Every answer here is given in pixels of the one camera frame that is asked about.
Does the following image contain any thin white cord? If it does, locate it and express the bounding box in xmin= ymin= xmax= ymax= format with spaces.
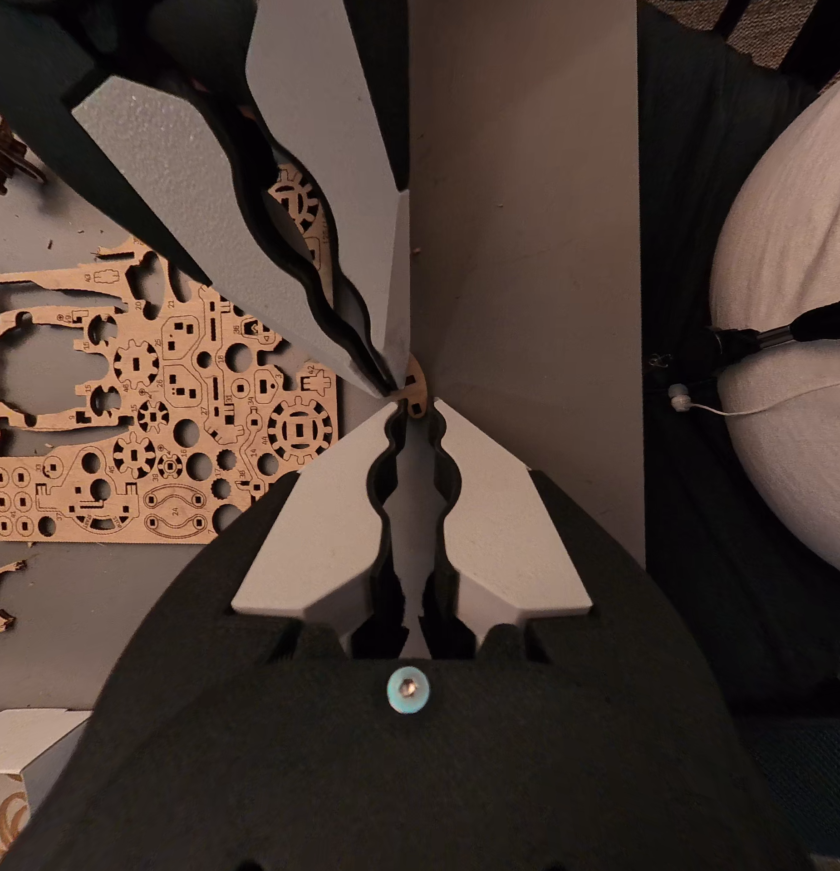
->
xmin=667 ymin=376 xmax=840 ymax=417

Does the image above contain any assembled dark wooden model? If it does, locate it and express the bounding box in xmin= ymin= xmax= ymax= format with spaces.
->
xmin=0 ymin=116 xmax=48 ymax=198

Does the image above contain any white cardboard box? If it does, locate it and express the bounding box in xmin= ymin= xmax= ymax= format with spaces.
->
xmin=0 ymin=708 xmax=94 ymax=871

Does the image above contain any black office chair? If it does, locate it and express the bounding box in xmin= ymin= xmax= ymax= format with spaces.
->
xmin=706 ymin=0 xmax=840 ymax=93

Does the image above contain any oval notched wooden part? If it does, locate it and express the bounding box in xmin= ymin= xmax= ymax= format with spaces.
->
xmin=393 ymin=357 xmax=431 ymax=417

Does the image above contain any dark chair seat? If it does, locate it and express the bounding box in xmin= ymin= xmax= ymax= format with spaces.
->
xmin=729 ymin=653 xmax=840 ymax=871

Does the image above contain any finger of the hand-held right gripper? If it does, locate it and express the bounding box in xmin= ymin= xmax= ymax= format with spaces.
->
xmin=245 ymin=0 xmax=413 ymax=392
xmin=71 ymin=73 xmax=399 ymax=399

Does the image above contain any black lanyard strap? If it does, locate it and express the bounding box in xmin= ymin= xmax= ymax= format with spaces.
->
xmin=706 ymin=294 xmax=840 ymax=372

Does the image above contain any pile of rubber bands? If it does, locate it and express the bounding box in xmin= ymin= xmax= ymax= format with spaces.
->
xmin=0 ymin=783 xmax=36 ymax=871

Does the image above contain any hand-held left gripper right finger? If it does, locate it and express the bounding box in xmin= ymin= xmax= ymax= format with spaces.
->
xmin=425 ymin=399 xmax=593 ymax=660

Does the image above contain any laser-cut wooden parts sheet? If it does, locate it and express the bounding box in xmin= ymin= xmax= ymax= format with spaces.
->
xmin=0 ymin=160 xmax=342 ymax=545

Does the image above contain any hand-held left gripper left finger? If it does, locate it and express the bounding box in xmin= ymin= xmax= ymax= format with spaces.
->
xmin=231 ymin=400 xmax=402 ymax=660

